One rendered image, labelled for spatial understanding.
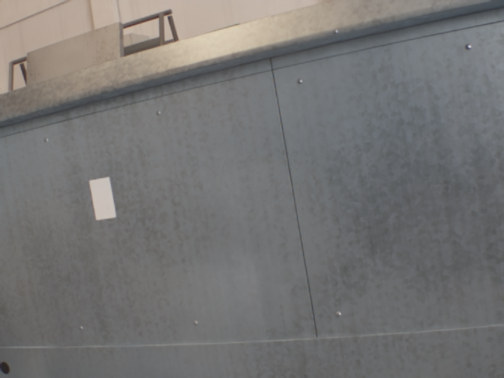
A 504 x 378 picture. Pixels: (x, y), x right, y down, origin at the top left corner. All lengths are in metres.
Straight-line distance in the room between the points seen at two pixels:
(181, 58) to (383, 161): 0.38
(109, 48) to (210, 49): 3.47
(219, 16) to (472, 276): 5.76
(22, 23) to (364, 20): 7.61
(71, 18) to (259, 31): 6.84
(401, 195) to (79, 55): 3.85
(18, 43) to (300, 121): 7.53
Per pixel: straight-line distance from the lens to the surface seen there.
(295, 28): 0.99
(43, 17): 8.16
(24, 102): 1.28
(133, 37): 6.77
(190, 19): 6.76
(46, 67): 4.86
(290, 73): 1.04
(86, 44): 4.65
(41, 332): 1.42
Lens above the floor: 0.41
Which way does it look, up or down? 2 degrees down
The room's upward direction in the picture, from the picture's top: 10 degrees counter-clockwise
